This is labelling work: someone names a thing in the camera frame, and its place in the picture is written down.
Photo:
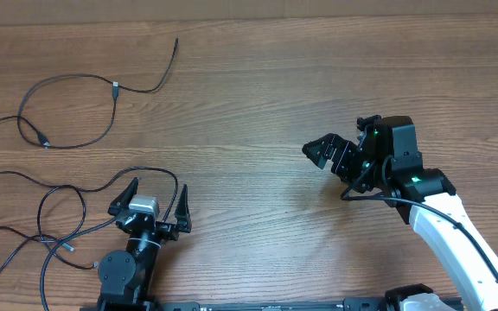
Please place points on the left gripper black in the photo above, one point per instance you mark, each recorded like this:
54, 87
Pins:
181, 212

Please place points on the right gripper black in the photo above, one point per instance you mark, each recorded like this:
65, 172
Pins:
345, 157

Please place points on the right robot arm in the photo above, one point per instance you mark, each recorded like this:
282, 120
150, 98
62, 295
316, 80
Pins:
386, 165

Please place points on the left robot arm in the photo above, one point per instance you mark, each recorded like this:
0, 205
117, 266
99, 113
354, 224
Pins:
126, 275

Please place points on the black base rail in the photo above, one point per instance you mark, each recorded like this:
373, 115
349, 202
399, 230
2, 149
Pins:
348, 304

